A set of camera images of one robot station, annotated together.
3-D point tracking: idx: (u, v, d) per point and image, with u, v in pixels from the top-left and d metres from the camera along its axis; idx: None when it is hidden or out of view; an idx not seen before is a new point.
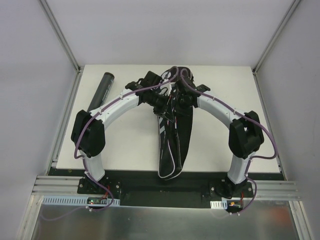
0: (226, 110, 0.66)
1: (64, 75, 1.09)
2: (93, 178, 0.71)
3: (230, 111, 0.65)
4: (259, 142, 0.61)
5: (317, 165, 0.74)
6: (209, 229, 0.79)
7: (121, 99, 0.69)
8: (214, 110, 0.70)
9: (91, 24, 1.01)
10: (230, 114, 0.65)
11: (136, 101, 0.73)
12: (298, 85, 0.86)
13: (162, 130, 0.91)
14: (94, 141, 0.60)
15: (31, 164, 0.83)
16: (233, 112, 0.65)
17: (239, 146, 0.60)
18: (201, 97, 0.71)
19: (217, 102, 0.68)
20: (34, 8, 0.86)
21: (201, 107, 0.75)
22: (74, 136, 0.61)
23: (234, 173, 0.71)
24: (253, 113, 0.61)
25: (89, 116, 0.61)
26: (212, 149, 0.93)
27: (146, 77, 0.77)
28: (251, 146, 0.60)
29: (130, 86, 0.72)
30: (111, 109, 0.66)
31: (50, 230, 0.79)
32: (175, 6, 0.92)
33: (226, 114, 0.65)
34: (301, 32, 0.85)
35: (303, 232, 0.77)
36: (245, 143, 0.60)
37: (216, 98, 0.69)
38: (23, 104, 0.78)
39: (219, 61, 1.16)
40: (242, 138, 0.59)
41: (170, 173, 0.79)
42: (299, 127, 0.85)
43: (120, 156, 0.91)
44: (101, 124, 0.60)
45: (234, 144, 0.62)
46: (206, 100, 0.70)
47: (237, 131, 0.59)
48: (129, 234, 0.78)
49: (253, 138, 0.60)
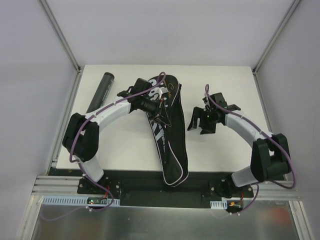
0: (252, 129, 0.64)
1: (64, 74, 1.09)
2: (92, 178, 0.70)
3: (256, 130, 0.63)
4: (285, 172, 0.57)
5: (317, 165, 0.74)
6: (209, 228, 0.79)
7: (114, 105, 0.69)
8: (241, 129, 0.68)
9: (91, 24, 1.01)
10: (255, 133, 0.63)
11: (128, 108, 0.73)
12: (298, 85, 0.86)
13: (158, 136, 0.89)
14: (88, 143, 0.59)
15: (32, 165, 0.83)
16: (260, 132, 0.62)
17: (261, 168, 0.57)
18: (229, 115, 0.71)
19: (246, 121, 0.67)
20: (34, 9, 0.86)
21: (229, 126, 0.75)
22: (66, 140, 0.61)
23: (238, 177, 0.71)
24: (282, 137, 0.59)
25: (84, 119, 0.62)
26: (209, 148, 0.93)
27: (135, 85, 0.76)
28: (275, 173, 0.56)
29: (122, 94, 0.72)
30: (105, 113, 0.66)
31: (50, 230, 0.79)
32: (175, 5, 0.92)
33: (251, 132, 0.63)
34: (302, 32, 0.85)
35: (303, 232, 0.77)
36: (267, 167, 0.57)
37: (244, 116, 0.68)
38: (23, 104, 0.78)
39: (220, 61, 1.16)
40: (266, 161, 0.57)
41: (179, 177, 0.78)
42: (299, 127, 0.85)
43: (121, 156, 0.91)
44: (96, 126, 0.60)
45: (255, 167, 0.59)
46: (233, 117, 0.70)
47: (259, 151, 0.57)
48: (129, 234, 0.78)
49: (278, 165, 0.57)
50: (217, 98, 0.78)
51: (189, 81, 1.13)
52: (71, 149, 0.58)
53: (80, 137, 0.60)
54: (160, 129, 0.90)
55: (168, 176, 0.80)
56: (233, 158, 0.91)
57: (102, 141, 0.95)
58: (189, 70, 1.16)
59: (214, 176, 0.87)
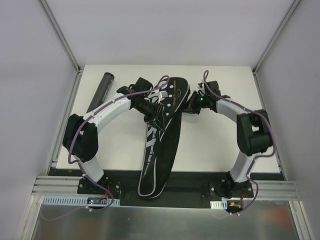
0: (237, 108, 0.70)
1: (64, 74, 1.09)
2: (92, 178, 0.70)
3: (240, 108, 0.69)
4: (267, 142, 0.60)
5: (316, 165, 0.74)
6: (209, 228, 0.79)
7: (114, 103, 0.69)
8: (229, 111, 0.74)
9: (91, 24, 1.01)
10: (240, 111, 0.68)
11: (128, 105, 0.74)
12: (298, 84, 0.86)
13: (149, 143, 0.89)
14: (88, 143, 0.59)
15: (32, 165, 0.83)
16: (243, 109, 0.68)
17: (244, 139, 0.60)
18: (220, 100, 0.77)
19: (233, 103, 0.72)
20: (34, 9, 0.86)
21: (220, 112, 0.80)
22: (66, 141, 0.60)
23: (236, 171, 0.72)
24: (263, 111, 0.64)
25: (82, 119, 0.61)
26: (208, 149, 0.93)
27: (137, 83, 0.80)
28: (259, 142, 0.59)
29: (121, 91, 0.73)
30: (104, 113, 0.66)
31: (50, 230, 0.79)
32: (175, 6, 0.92)
33: (237, 111, 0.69)
34: (301, 32, 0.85)
35: (303, 232, 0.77)
36: (250, 137, 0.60)
37: (231, 99, 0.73)
38: (23, 105, 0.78)
39: (220, 61, 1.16)
40: (248, 130, 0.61)
41: (152, 191, 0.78)
42: (299, 127, 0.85)
43: (121, 157, 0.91)
44: (94, 127, 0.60)
45: (241, 140, 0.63)
46: (223, 102, 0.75)
47: (241, 121, 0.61)
48: (129, 234, 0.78)
49: (261, 136, 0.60)
50: (212, 86, 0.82)
51: (189, 81, 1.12)
52: (70, 150, 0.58)
53: (79, 137, 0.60)
54: (153, 137, 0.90)
55: (142, 182, 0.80)
56: (232, 157, 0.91)
57: (102, 141, 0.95)
58: (190, 70, 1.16)
59: (214, 176, 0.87)
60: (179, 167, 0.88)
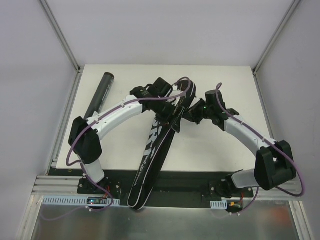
0: (254, 136, 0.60)
1: (64, 74, 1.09)
2: (92, 180, 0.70)
3: (258, 137, 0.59)
4: (290, 176, 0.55)
5: (316, 165, 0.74)
6: (208, 228, 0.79)
7: (123, 107, 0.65)
8: (241, 135, 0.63)
9: (91, 24, 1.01)
10: (258, 141, 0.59)
11: (140, 109, 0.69)
12: (298, 85, 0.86)
13: (146, 153, 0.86)
14: (88, 148, 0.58)
15: (31, 165, 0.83)
16: (262, 140, 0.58)
17: (266, 177, 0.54)
18: (229, 120, 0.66)
19: (246, 128, 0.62)
20: (34, 9, 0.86)
21: (228, 132, 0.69)
22: (70, 142, 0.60)
23: (240, 181, 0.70)
24: (285, 143, 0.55)
25: (86, 124, 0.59)
26: (208, 148, 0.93)
27: (155, 84, 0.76)
28: (279, 181, 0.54)
29: (135, 93, 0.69)
30: (109, 118, 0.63)
31: (51, 230, 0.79)
32: (175, 6, 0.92)
33: (253, 139, 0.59)
34: (301, 32, 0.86)
35: (303, 232, 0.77)
36: (272, 176, 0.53)
37: (244, 122, 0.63)
38: (23, 105, 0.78)
39: (220, 61, 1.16)
40: (271, 170, 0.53)
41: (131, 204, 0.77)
42: (299, 128, 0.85)
43: (121, 157, 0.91)
44: (96, 135, 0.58)
45: (258, 173, 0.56)
46: (234, 123, 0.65)
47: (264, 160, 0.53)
48: (129, 234, 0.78)
49: (283, 172, 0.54)
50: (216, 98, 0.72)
51: None
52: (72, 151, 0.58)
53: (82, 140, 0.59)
54: (150, 146, 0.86)
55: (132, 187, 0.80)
56: (231, 157, 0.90)
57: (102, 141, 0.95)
58: (190, 70, 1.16)
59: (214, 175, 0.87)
60: (179, 167, 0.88)
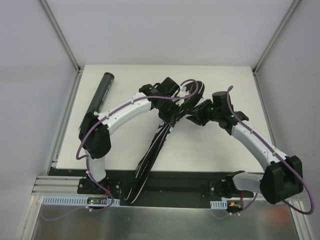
0: (263, 148, 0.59)
1: (64, 74, 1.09)
2: (93, 178, 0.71)
3: (269, 150, 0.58)
4: (296, 192, 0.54)
5: (316, 165, 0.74)
6: (208, 228, 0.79)
7: (132, 104, 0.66)
8: (249, 143, 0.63)
9: (91, 24, 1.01)
10: (268, 154, 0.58)
11: (148, 107, 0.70)
12: (298, 84, 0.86)
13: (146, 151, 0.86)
14: (98, 144, 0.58)
15: (31, 165, 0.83)
16: (273, 153, 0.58)
17: (272, 191, 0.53)
18: (238, 127, 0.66)
19: (255, 136, 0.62)
20: (34, 9, 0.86)
21: (234, 137, 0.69)
22: (80, 137, 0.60)
23: (241, 183, 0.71)
24: (296, 159, 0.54)
25: (97, 119, 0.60)
26: (209, 148, 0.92)
27: (163, 83, 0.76)
28: (285, 196, 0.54)
29: (144, 90, 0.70)
30: (120, 114, 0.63)
31: (51, 230, 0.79)
32: (175, 6, 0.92)
33: (263, 151, 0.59)
34: (301, 32, 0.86)
35: (303, 232, 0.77)
36: (279, 191, 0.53)
37: (254, 130, 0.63)
38: (23, 104, 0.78)
39: (220, 61, 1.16)
40: (279, 186, 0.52)
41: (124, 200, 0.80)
42: (299, 128, 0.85)
43: (121, 156, 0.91)
44: (107, 131, 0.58)
45: (266, 186, 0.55)
46: (243, 130, 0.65)
47: (273, 176, 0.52)
48: (129, 234, 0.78)
49: (290, 188, 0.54)
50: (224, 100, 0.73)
51: None
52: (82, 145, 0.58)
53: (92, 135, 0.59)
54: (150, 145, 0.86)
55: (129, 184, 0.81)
56: (231, 157, 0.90)
57: None
58: (190, 70, 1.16)
59: (214, 175, 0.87)
60: (179, 167, 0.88)
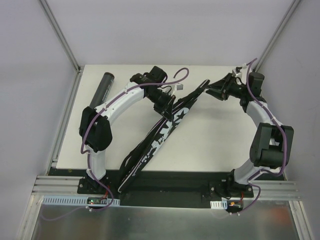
0: (266, 116, 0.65)
1: (63, 74, 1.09)
2: (95, 175, 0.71)
3: (268, 117, 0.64)
4: (280, 161, 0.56)
5: (316, 165, 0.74)
6: (208, 228, 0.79)
7: (126, 94, 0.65)
8: (257, 116, 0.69)
9: (91, 24, 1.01)
10: (267, 119, 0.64)
11: (141, 94, 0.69)
12: (299, 84, 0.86)
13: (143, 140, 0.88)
14: (101, 136, 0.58)
15: (31, 165, 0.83)
16: (271, 120, 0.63)
17: (257, 147, 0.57)
18: (252, 102, 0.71)
19: (264, 110, 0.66)
20: (34, 9, 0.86)
21: (248, 113, 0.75)
22: (81, 133, 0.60)
23: (239, 173, 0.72)
24: (290, 129, 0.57)
25: (95, 112, 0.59)
26: (209, 147, 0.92)
27: (151, 71, 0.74)
28: (268, 158, 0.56)
29: (135, 79, 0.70)
30: (116, 104, 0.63)
31: (50, 230, 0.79)
32: (175, 5, 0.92)
33: (264, 119, 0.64)
34: (302, 31, 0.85)
35: (304, 232, 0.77)
36: (264, 149, 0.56)
37: (264, 105, 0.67)
38: (23, 104, 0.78)
39: (220, 61, 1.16)
40: (263, 143, 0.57)
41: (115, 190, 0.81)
42: (299, 127, 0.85)
43: (121, 156, 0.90)
44: (107, 122, 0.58)
45: (254, 144, 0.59)
46: (254, 104, 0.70)
47: (260, 130, 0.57)
48: (129, 234, 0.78)
49: (275, 153, 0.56)
50: (256, 82, 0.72)
51: (188, 80, 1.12)
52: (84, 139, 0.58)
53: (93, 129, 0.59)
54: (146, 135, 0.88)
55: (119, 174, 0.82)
56: (232, 157, 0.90)
57: None
58: (190, 70, 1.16)
59: (215, 175, 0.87)
60: (179, 167, 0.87)
